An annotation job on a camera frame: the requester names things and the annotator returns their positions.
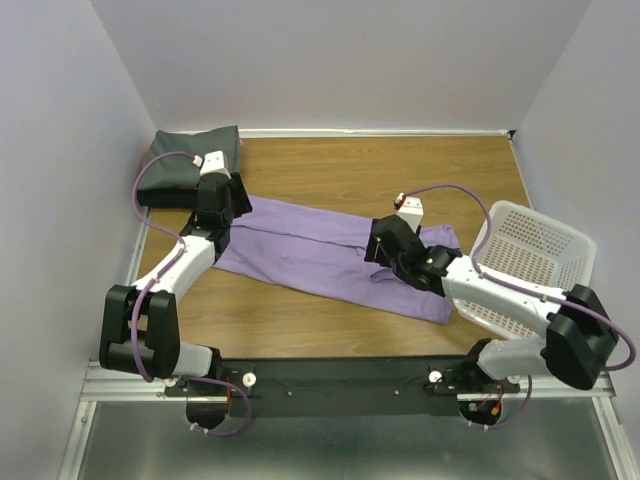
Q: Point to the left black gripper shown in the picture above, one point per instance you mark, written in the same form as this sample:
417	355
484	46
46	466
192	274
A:
237	190

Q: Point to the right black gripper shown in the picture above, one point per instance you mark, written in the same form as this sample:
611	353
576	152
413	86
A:
379	256

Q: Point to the purple t shirt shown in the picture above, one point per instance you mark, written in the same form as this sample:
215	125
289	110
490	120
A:
322	253

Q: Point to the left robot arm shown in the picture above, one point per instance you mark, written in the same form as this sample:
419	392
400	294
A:
140	328

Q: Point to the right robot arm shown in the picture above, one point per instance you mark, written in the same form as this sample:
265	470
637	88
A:
573	336

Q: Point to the folded dark grey t shirt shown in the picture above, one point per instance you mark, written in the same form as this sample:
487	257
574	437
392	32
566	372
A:
172	181

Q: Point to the white plastic laundry basket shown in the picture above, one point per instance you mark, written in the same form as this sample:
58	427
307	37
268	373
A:
533	247

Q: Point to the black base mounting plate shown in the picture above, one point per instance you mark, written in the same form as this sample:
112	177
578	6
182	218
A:
338	387

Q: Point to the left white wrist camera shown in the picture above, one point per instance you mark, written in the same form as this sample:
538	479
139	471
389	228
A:
214	163

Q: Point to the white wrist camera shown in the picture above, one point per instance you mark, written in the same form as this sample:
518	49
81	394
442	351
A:
410	210
214	163

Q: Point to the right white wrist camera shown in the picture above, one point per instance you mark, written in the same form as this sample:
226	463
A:
410	210

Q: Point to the aluminium extrusion rail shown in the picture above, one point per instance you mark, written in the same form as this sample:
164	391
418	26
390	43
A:
102	385

